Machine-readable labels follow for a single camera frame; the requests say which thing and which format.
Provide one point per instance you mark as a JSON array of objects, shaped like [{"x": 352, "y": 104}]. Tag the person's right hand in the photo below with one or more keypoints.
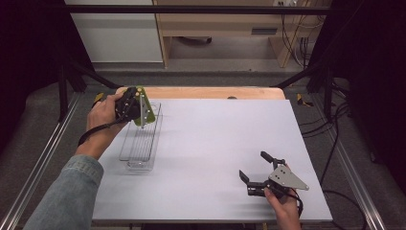
[{"x": 285, "y": 207}]

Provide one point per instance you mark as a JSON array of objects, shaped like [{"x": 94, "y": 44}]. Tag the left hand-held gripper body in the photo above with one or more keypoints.
[{"x": 129, "y": 107}]

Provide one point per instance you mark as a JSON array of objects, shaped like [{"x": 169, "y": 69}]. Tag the black horizontal frame bar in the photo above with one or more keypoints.
[{"x": 191, "y": 9}]

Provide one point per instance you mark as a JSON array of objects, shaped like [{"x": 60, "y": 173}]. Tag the white table cover sheet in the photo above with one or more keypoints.
[{"x": 223, "y": 137}]

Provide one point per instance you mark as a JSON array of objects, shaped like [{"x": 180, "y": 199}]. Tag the clear plastic storage container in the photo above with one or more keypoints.
[{"x": 142, "y": 147}]

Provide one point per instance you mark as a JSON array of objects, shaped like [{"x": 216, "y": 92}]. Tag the white power strip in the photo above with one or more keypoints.
[{"x": 285, "y": 3}]

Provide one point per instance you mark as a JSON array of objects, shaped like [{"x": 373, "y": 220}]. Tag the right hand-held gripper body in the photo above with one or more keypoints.
[{"x": 287, "y": 180}]

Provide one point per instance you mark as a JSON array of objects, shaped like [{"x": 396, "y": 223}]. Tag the aluminium rail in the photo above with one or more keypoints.
[
  {"x": 354, "y": 172},
  {"x": 41, "y": 159}
]

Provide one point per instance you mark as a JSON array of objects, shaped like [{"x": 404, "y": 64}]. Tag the person's left hand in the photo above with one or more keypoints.
[{"x": 103, "y": 116}]

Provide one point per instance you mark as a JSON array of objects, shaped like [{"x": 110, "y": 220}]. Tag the wooden table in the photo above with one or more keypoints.
[{"x": 207, "y": 93}]

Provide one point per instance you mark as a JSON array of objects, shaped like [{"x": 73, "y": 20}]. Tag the white cabinet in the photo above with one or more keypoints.
[{"x": 118, "y": 35}]

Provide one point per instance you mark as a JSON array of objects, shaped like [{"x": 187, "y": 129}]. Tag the green phone case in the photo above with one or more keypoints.
[{"x": 150, "y": 116}]

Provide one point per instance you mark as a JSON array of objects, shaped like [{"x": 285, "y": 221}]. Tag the black frame stand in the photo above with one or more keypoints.
[
  {"x": 322, "y": 80},
  {"x": 68, "y": 80}
]

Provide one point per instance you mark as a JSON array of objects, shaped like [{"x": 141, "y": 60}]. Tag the wooden desk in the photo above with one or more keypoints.
[{"x": 220, "y": 24}]

